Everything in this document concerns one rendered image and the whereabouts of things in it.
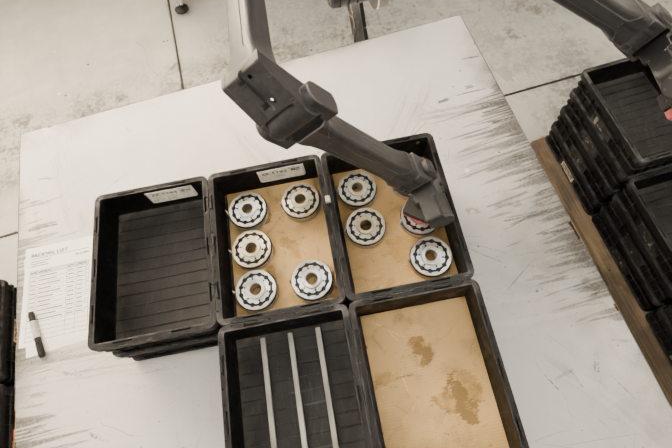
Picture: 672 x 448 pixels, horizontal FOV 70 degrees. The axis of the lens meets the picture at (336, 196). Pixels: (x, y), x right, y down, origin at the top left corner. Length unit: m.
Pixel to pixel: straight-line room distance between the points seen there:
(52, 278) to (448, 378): 1.15
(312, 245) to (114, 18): 2.34
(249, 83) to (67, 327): 1.07
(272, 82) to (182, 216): 0.78
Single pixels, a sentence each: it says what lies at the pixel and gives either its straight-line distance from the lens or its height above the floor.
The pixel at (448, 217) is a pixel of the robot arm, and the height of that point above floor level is 1.06.
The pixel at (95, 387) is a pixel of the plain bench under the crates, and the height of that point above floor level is 0.70.
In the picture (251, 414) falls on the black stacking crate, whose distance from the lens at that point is 1.23.
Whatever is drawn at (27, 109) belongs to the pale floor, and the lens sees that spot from 3.13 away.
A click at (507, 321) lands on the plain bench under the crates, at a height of 0.70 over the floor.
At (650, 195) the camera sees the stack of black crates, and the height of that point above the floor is 0.38.
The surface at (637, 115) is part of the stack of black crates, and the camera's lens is 2.07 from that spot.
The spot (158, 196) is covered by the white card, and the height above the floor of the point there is 0.89.
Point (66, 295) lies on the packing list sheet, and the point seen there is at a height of 0.70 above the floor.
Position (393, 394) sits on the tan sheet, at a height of 0.83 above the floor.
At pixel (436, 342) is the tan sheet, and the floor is 0.83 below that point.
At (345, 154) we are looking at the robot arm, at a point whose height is 1.31.
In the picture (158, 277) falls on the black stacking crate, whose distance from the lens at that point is 1.36.
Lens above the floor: 2.02
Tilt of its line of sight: 64 degrees down
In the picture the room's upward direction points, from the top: 11 degrees counter-clockwise
